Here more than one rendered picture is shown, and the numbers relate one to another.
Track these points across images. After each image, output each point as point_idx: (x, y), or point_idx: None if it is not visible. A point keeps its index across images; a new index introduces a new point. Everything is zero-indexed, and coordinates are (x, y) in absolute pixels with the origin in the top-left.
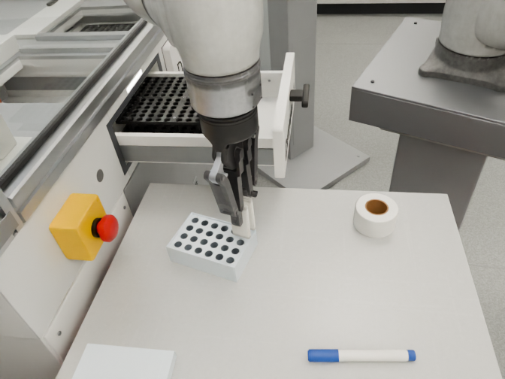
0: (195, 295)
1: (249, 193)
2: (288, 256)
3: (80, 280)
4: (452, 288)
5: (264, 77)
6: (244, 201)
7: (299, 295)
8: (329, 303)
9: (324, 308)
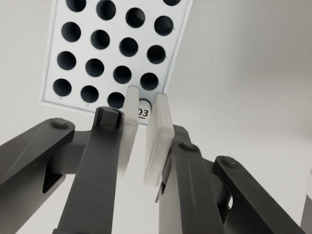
0: (3, 9)
1: (159, 190)
2: (131, 170)
3: None
4: None
5: None
6: (148, 163)
7: (54, 193)
8: (49, 232)
9: (38, 226)
